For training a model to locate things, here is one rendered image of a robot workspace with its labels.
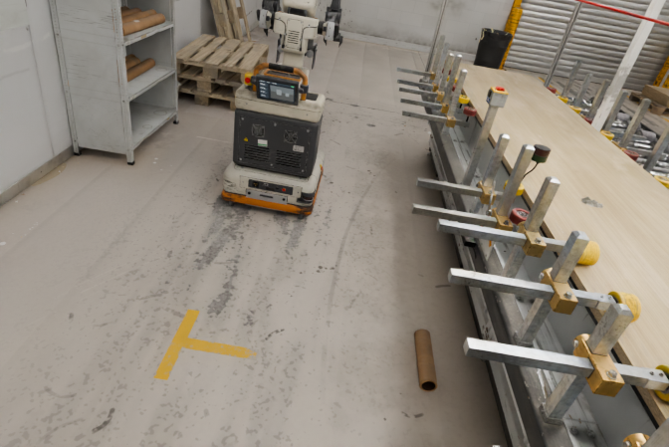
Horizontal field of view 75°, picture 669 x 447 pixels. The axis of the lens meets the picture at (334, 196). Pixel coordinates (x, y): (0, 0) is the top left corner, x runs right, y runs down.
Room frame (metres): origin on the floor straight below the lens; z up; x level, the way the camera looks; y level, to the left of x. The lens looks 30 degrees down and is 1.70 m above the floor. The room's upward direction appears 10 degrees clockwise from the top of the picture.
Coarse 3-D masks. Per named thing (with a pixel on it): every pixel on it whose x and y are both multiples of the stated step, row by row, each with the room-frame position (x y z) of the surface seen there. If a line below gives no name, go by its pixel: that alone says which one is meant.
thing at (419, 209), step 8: (416, 208) 1.45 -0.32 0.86; (424, 208) 1.45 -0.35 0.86; (432, 208) 1.46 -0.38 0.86; (440, 208) 1.47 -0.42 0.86; (432, 216) 1.45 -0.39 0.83; (440, 216) 1.45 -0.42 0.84; (448, 216) 1.45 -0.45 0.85; (456, 216) 1.45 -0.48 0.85; (464, 216) 1.45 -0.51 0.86; (472, 216) 1.46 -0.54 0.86; (480, 216) 1.47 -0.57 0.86; (488, 216) 1.48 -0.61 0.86; (480, 224) 1.45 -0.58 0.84; (488, 224) 1.45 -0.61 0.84; (512, 224) 1.45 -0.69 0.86
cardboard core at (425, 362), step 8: (416, 336) 1.56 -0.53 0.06; (424, 336) 1.55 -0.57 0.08; (416, 344) 1.52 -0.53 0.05; (424, 344) 1.50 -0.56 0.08; (416, 352) 1.48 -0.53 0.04; (424, 352) 1.45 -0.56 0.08; (432, 352) 1.47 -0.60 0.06; (424, 360) 1.41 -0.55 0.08; (432, 360) 1.42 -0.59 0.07; (424, 368) 1.36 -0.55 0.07; (432, 368) 1.37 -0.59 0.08; (424, 376) 1.32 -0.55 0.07; (432, 376) 1.32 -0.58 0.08; (424, 384) 1.33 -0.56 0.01; (432, 384) 1.33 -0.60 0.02
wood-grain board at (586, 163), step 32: (480, 96) 3.09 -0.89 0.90; (512, 96) 3.26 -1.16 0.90; (544, 96) 3.44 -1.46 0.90; (512, 128) 2.49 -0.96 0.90; (544, 128) 2.60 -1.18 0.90; (576, 128) 2.73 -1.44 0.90; (512, 160) 2.00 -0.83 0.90; (576, 160) 2.16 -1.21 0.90; (608, 160) 2.25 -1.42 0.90; (576, 192) 1.77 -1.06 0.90; (608, 192) 1.83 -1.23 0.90; (640, 192) 1.89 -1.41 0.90; (544, 224) 1.44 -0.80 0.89; (576, 224) 1.47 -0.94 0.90; (608, 224) 1.52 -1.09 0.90; (640, 224) 1.57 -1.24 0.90; (608, 256) 1.29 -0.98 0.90; (640, 256) 1.32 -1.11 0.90; (608, 288) 1.10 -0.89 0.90; (640, 288) 1.13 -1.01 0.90; (640, 320) 0.98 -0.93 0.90; (640, 352) 0.84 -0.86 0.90
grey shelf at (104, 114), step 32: (64, 0) 2.79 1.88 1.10; (96, 0) 2.79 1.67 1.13; (128, 0) 3.68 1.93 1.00; (160, 0) 3.68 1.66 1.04; (64, 32) 2.79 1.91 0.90; (96, 32) 2.79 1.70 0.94; (160, 32) 3.68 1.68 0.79; (64, 64) 2.79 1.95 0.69; (96, 64) 2.79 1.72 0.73; (160, 64) 3.68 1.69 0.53; (96, 96) 2.79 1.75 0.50; (128, 96) 2.87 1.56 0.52; (160, 96) 3.68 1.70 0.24; (96, 128) 2.79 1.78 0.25; (128, 128) 2.79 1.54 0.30; (128, 160) 2.79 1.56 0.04
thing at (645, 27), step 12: (660, 0) 2.82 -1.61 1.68; (648, 12) 2.85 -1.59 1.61; (648, 24) 2.82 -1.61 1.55; (636, 36) 2.85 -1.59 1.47; (636, 48) 2.82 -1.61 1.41; (624, 60) 2.85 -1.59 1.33; (624, 72) 2.82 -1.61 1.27; (612, 84) 2.85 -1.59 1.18; (612, 96) 2.82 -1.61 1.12; (600, 108) 2.86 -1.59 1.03; (600, 120) 2.82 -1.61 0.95
